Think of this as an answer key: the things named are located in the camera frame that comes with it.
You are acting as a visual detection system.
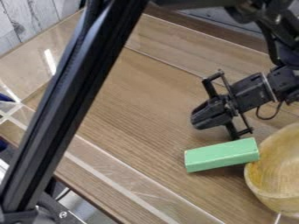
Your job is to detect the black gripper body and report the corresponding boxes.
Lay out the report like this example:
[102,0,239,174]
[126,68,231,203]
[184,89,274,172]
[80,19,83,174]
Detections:
[202,70,254,140]

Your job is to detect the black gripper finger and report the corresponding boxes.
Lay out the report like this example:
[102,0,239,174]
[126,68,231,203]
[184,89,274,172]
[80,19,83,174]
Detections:
[191,98,228,123]
[191,113,234,130]

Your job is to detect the green rectangular block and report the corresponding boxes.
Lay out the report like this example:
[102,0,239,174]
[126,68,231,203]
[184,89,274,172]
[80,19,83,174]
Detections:
[184,137,259,173]

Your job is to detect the light wooden bowl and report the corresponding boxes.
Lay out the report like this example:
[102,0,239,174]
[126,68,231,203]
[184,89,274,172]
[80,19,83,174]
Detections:
[244,122,299,219]

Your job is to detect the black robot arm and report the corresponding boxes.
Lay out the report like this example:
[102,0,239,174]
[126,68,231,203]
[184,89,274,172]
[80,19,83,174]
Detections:
[0,0,299,221]

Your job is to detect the black table leg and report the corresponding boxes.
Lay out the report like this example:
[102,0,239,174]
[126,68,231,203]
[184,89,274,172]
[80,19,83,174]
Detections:
[44,178,57,196]

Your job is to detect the blue object at left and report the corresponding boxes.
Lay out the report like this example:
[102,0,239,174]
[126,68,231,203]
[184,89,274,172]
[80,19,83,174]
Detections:
[0,93,15,102]

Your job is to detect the clear acrylic tray wall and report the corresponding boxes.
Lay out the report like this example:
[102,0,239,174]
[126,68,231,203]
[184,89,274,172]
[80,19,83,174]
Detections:
[0,8,299,224]

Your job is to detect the metal base plate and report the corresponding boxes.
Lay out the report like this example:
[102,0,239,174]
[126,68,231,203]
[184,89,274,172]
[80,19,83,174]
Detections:
[39,193,87,224]

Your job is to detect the black cable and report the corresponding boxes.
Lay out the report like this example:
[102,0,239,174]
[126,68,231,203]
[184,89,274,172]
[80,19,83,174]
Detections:
[36,200,63,224]

